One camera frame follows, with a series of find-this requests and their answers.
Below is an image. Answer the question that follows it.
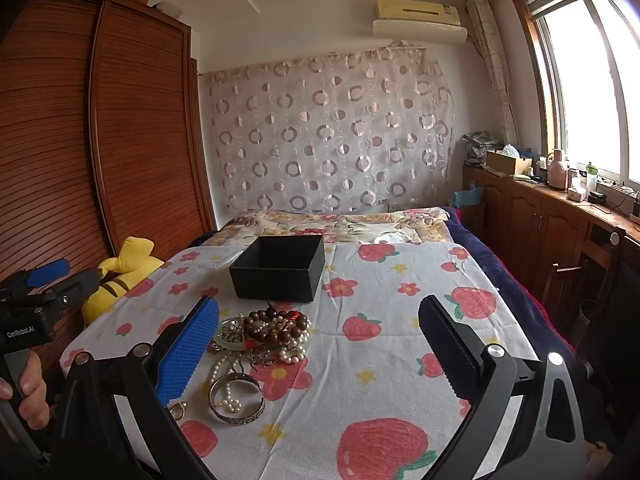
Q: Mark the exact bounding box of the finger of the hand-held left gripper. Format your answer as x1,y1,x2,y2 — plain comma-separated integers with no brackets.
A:
45,266,108,297
27,258,71,287

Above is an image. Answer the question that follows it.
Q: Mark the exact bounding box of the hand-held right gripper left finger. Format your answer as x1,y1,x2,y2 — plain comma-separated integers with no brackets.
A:
50,296,221,480

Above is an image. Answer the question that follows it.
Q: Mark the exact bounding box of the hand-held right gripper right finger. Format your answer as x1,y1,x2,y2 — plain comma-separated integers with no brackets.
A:
415,294,586,480

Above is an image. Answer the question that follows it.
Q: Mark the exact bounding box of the engraved silver bangle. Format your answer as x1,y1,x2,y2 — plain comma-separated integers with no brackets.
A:
208,374,266,426

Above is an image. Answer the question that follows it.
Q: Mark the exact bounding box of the dark wooden bead bracelet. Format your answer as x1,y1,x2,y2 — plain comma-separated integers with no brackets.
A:
241,306,311,348

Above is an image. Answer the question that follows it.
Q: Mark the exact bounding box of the white pearl necklace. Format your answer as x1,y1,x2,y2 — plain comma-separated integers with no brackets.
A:
210,327,308,413

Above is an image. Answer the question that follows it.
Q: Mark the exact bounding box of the black jewelry box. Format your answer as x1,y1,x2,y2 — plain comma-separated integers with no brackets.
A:
229,234,326,303

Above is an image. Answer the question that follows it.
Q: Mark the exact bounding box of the red bead bracelet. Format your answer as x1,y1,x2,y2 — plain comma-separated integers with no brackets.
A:
277,310,306,333

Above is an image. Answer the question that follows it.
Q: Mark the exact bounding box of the person's left hand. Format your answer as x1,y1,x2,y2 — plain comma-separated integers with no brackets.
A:
0,349,51,431

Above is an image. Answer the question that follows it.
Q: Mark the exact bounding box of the pale jade bangle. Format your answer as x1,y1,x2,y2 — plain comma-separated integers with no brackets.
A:
212,317,261,353

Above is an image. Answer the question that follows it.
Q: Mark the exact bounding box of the yellow plush toy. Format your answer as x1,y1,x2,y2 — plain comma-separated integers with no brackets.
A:
81,236,166,325

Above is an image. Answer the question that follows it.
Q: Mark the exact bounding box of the strawberry print blanket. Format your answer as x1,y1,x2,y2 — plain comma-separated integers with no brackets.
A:
60,240,543,480

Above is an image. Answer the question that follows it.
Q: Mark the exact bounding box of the dark blue blanket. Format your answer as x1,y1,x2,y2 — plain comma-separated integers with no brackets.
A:
440,205,601,441

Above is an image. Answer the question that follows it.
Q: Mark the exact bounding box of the long wooden cabinet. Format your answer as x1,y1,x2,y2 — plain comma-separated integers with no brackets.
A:
462,162,640,311

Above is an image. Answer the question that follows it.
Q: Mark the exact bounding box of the wooden slatted wardrobe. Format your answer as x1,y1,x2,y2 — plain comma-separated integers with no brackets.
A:
0,0,217,376

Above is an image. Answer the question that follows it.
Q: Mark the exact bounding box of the blue bag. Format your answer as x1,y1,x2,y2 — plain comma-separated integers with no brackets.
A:
452,186,486,233

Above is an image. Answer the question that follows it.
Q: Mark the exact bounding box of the floral bed sheet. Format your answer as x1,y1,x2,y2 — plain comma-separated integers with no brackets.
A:
202,207,453,248

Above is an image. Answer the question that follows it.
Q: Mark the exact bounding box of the dark wooden chair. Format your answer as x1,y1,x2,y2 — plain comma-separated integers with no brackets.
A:
542,227,628,356

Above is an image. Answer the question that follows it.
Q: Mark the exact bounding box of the cardboard box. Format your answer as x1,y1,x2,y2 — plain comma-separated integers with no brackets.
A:
486,149,533,176

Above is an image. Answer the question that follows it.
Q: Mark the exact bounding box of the pink thermos jug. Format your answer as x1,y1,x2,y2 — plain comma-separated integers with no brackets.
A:
546,149,570,191

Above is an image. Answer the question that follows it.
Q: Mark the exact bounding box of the patterned window curtain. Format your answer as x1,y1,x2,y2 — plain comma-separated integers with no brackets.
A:
466,0,521,148

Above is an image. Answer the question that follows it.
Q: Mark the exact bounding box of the window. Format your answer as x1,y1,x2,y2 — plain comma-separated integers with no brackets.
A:
510,0,640,186

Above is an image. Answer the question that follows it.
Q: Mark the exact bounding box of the gold chain necklace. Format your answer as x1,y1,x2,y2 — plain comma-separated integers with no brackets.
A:
220,317,251,342

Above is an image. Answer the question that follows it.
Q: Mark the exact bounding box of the circle patterned wall curtain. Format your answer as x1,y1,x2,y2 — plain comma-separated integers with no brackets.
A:
199,46,456,213

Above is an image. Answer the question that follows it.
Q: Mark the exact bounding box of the wall air conditioner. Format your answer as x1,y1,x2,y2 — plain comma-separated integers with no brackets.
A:
372,0,469,43

